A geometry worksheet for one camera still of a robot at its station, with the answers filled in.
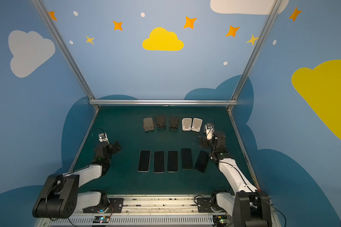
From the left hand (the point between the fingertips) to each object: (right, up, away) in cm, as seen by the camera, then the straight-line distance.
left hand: (112, 140), depth 91 cm
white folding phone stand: (+57, +10, +14) cm, 60 cm away
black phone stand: (+30, +12, +14) cm, 35 cm away
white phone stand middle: (+50, +10, +13) cm, 53 cm away
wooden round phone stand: (+21, +10, +16) cm, 28 cm away
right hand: (+63, +5, -3) cm, 63 cm away
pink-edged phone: (+30, -14, 0) cm, 34 cm away
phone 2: (+39, -14, 0) cm, 42 cm away
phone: (+21, -13, 0) cm, 24 cm away
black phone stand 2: (+49, -14, +3) cm, 51 cm away
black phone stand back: (+40, +11, +16) cm, 45 cm away
